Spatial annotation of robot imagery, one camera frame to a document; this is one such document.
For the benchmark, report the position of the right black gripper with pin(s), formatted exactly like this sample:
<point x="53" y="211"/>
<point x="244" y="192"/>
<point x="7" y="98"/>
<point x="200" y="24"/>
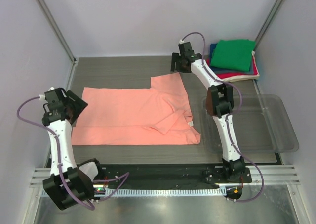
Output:
<point x="175" y="57"/>

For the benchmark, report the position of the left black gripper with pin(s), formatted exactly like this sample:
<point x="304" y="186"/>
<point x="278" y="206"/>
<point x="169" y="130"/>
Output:
<point x="79" y="105"/>

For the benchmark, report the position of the salmon pink t-shirt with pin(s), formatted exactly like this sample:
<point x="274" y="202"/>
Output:
<point x="160" y="115"/>

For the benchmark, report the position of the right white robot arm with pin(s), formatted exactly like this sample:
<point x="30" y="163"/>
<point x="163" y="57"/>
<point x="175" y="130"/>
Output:
<point x="219" y="104"/>

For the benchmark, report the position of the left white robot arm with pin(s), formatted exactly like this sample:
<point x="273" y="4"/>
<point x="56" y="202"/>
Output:
<point x="68" y="183"/>

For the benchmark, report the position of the folded blue t-shirt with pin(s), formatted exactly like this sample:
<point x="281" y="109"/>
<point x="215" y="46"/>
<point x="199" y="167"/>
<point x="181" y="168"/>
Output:
<point x="212" y="49"/>

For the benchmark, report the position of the folded green t-shirt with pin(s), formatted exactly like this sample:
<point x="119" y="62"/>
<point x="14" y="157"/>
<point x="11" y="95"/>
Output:
<point x="233" y="54"/>

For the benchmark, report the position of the folded red t-shirt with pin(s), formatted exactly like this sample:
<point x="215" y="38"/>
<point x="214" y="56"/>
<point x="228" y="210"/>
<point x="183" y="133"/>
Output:
<point x="226" y="76"/>

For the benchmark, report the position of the folded cream t-shirt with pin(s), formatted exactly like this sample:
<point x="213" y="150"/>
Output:
<point x="253" y="76"/>

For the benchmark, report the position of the clear plastic bin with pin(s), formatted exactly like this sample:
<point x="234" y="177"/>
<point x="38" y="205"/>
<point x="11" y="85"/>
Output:
<point x="262" y="125"/>

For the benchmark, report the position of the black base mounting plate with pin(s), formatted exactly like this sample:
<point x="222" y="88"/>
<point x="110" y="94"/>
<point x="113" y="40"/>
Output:
<point x="175" y="172"/>

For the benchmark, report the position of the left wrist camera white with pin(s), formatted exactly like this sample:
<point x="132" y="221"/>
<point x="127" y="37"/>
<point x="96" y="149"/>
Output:
<point x="43" y="97"/>

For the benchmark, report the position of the left aluminium frame post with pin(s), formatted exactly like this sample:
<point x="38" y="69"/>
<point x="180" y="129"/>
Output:
<point x="48" y="15"/>

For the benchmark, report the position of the aluminium frame post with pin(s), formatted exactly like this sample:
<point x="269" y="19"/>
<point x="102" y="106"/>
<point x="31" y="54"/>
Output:
<point x="48" y="15"/>
<point x="268" y="21"/>

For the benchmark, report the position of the right aluminium frame post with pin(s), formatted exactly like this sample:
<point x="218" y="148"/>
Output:
<point x="268" y="21"/>

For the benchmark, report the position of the white slotted cable duct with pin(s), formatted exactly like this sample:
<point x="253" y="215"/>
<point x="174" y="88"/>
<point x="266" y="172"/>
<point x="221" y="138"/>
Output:
<point x="169" y="193"/>

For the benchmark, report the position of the aluminium front rail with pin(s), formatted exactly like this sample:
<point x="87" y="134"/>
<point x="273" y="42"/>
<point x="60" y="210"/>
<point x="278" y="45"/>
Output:
<point x="273" y="175"/>

